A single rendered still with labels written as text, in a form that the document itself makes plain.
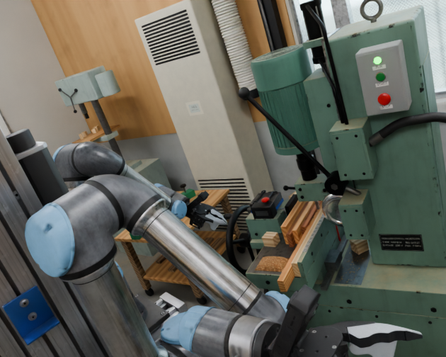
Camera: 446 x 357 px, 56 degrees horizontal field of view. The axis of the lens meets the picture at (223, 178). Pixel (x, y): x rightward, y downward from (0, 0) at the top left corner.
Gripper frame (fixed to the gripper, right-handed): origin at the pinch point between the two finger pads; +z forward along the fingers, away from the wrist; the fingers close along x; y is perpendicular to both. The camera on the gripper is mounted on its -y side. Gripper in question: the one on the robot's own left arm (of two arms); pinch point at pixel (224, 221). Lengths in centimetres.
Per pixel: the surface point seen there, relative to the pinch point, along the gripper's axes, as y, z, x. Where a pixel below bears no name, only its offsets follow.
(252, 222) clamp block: -11.6, 13.2, 6.5
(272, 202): -21.7, 17.5, 3.2
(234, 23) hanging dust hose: -39, -69, -127
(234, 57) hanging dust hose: -19, -63, -125
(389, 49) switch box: -87, 36, 17
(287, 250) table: -16.1, 29.9, 16.7
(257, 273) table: -12.9, 25.3, 29.3
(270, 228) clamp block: -12.9, 20.4, 6.5
